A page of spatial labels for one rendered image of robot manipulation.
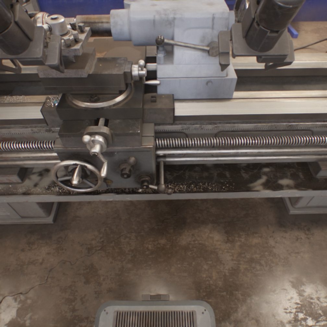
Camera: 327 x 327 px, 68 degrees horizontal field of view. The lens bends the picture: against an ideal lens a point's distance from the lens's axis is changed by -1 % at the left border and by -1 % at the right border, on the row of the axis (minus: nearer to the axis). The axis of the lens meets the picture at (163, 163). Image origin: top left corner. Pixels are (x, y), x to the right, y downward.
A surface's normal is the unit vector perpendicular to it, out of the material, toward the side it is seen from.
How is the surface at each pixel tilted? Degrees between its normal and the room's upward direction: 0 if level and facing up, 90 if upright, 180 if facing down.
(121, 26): 73
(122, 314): 0
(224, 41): 30
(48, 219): 0
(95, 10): 90
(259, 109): 36
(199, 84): 90
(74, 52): 90
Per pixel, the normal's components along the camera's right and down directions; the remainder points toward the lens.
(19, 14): 1.00, -0.01
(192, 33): 0.01, 0.58
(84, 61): -0.01, -0.64
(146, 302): -0.01, -1.00
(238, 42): 0.00, -0.17
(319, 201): 0.02, 0.77
